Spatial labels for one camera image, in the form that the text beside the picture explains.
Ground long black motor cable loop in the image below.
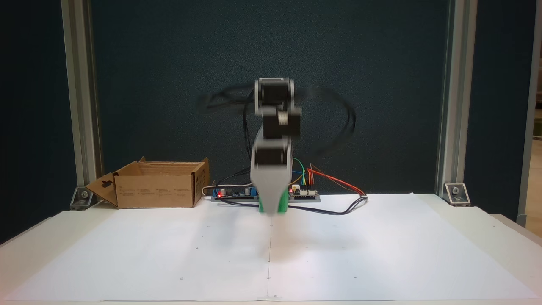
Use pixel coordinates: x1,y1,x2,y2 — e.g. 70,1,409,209
296,86,357,158

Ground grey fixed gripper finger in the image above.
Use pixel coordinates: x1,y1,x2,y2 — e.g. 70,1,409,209
252,167,293,214

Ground blue circuit board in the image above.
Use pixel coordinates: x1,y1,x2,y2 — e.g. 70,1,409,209
212,186,260,202

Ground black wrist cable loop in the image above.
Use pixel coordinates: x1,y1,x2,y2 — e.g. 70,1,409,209
198,84,257,114

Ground black cable with white connector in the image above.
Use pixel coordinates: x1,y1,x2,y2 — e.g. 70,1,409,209
219,195,369,216

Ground green dice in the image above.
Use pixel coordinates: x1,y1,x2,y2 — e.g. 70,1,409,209
259,197,289,214

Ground aluminium frame post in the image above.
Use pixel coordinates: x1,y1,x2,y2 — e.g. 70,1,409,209
435,0,479,200
61,0,103,200
517,0,542,228

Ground open cardboard box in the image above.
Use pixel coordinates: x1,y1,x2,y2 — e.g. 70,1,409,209
86,157,210,209

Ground orange wires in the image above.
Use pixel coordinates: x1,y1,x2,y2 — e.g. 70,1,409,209
307,166,367,197

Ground aluminium corner bracket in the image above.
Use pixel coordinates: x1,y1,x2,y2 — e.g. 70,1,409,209
69,186,94,211
443,182,471,207

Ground green yellow blue jumper wires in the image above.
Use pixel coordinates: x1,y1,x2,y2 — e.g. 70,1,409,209
291,157,307,187

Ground small board with jumper wires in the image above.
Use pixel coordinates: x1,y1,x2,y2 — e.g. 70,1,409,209
289,186,321,203

